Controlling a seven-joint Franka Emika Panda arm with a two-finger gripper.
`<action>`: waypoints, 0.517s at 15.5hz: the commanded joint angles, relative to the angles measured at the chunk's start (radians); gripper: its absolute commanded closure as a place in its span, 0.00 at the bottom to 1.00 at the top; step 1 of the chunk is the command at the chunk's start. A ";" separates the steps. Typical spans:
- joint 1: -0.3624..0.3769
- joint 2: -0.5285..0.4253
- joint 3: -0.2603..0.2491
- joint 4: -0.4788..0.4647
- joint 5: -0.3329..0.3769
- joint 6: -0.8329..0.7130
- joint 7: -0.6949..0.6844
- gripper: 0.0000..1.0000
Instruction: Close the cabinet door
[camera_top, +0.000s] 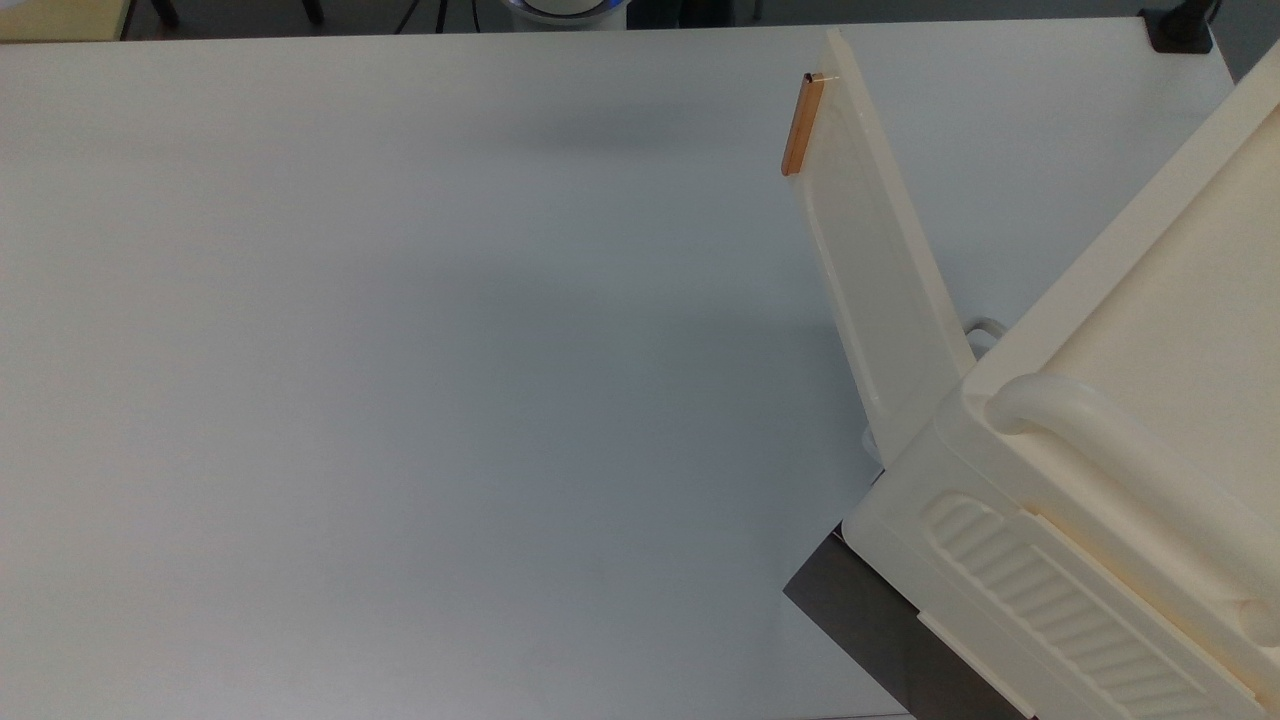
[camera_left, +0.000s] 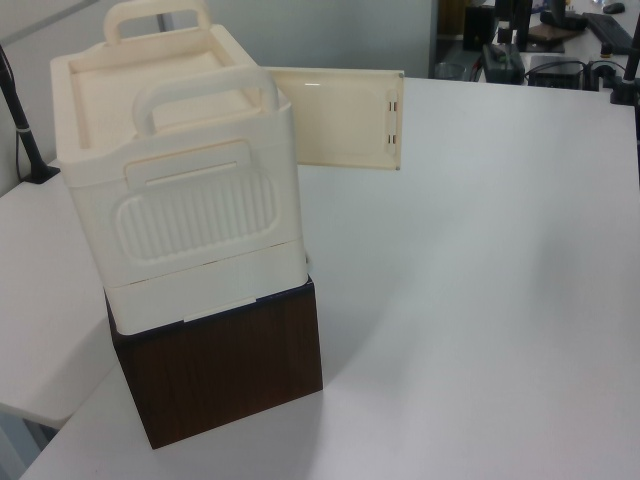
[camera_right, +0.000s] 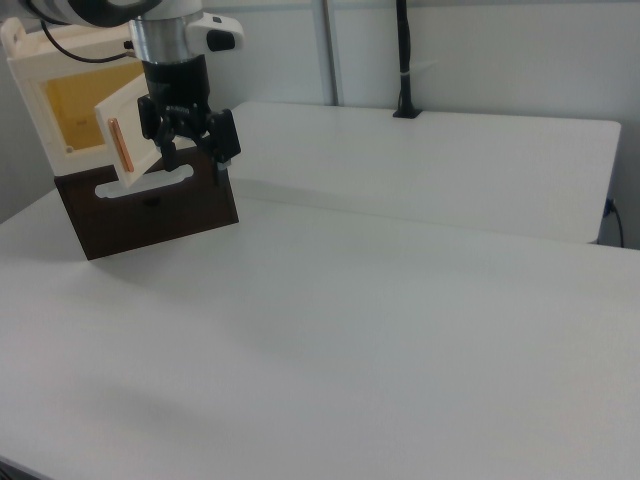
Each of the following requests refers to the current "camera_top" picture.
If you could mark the cream cabinet door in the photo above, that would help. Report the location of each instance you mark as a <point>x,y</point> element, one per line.
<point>880,270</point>

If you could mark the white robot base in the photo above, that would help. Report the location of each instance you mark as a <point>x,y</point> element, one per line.
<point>560,12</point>

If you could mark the cream plastic cabinet body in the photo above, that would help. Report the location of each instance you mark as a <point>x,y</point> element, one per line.
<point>1150,300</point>

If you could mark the black tripod legs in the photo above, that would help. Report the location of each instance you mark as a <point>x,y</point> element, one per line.
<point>441,14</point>

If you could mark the black chair leg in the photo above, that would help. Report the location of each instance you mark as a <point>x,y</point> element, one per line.
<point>166,12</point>
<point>312,10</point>

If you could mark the black table clamp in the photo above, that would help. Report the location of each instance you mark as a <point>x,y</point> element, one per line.
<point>1178,32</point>

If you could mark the yellow side table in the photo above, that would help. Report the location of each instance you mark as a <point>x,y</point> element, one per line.
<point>60,18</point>

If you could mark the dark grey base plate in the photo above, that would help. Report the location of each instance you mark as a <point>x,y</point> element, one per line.
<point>880,630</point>

